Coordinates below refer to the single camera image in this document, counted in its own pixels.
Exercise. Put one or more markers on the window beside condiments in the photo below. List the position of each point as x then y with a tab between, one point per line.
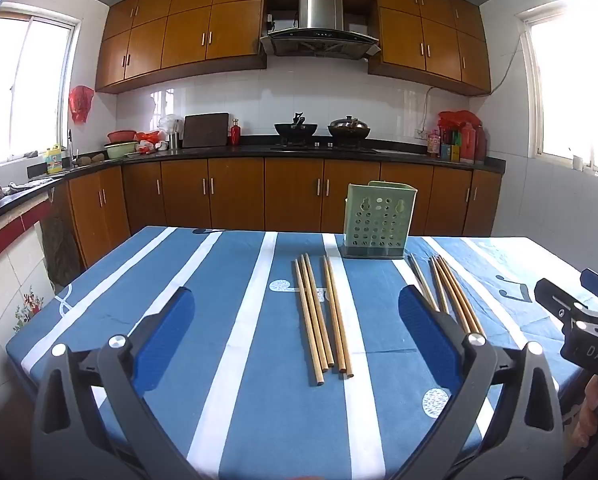
569	85

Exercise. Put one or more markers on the black kitchen countertop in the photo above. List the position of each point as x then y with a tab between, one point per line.
249	151

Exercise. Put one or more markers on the black wok with lid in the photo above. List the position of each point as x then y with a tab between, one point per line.
349	127

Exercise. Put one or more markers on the window beside sink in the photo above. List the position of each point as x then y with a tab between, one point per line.
29	85

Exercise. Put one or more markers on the green basin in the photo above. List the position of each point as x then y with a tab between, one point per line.
121	151

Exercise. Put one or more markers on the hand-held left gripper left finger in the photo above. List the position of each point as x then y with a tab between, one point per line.
166	340

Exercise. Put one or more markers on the yellow dish soap bottle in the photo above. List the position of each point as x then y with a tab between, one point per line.
54	161

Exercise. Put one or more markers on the white plastic bag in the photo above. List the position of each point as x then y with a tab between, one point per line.
170	124

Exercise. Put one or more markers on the sink faucet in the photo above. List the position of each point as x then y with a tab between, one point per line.
70	142

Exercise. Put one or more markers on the red basin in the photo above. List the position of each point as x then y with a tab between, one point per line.
121	136

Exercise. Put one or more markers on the wooden kitchen cabinets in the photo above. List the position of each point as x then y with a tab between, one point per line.
189	35
289	195

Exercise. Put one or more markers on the white cup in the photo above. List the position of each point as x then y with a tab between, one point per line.
577	162

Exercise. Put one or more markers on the wooden upper kitchen cabinets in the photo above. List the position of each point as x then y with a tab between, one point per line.
189	35

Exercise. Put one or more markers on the gas stove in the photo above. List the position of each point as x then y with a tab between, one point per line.
324	147

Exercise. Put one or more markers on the red hanging plastic bag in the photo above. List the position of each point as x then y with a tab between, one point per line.
81	102

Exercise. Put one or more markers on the row of condiment bottles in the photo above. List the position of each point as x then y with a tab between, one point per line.
468	145

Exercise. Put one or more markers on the blue striped tablecloth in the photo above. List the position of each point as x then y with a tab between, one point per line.
179	270

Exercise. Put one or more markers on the green perforated utensil holder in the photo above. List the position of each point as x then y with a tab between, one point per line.
379	220

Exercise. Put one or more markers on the steel range hood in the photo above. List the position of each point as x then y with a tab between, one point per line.
319	15

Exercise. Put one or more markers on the grey rag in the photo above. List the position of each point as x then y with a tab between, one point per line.
25	186

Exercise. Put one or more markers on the steel canister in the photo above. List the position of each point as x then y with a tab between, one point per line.
174	141

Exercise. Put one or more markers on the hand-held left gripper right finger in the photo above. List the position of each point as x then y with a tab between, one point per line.
429	340

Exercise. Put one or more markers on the orange plastic bag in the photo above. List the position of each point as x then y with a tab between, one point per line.
148	137

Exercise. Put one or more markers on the wooden lower kitchen cabinets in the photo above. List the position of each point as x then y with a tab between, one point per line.
289	195

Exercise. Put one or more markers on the red bottle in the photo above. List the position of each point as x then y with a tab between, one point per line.
235	135

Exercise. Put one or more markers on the black open wok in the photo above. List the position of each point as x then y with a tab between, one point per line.
295	129

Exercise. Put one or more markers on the dark sack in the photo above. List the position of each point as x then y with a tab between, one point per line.
61	255

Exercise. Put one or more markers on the dark cutting board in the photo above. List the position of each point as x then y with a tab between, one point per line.
205	130

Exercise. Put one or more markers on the person's right hand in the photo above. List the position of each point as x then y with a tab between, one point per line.
589	410

